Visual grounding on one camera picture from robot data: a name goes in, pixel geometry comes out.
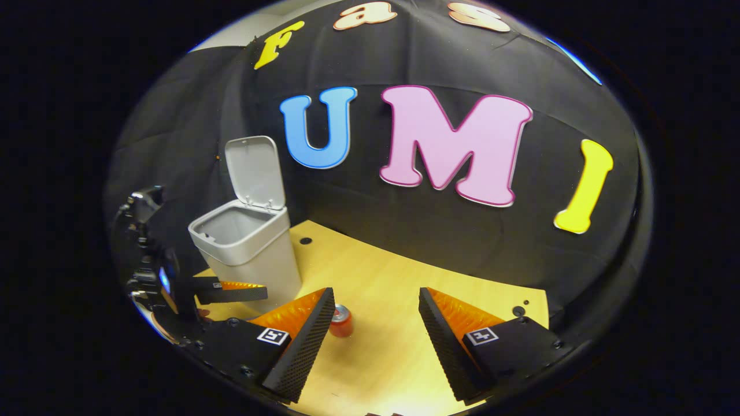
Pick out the red pop can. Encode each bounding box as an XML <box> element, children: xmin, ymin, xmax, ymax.
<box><xmin>328</xmin><ymin>304</ymin><xmax>354</xmax><ymax>338</ymax></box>

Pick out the white desktop garbage bin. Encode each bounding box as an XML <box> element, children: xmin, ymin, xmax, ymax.
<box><xmin>188</xmin><ymin>136</ymin><xmax>302</xmax><ymax>315</ymax></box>

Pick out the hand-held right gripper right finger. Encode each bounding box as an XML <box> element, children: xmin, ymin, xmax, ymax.
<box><xmin>418</xmin><ymin>287</ymin><xmax>576</xmax><ymax>404</ymax></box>

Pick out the wooden desktop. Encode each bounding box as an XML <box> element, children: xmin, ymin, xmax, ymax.
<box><xmin>194</xmin><ymin>220</ymin><xmax>549</xmax><ymax>416</ymax></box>

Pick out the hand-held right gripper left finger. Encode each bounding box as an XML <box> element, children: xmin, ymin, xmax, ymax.
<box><xmin>182</xmin><ymin>287</ymin><xmax>336</xmax><ymax>404</ymax></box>

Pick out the black backdrop cloth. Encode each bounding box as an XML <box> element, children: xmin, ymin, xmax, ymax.
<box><xmin>104</xmin><ymin>0</ymin><xmax>654</xmax><ymax>359</ymax></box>

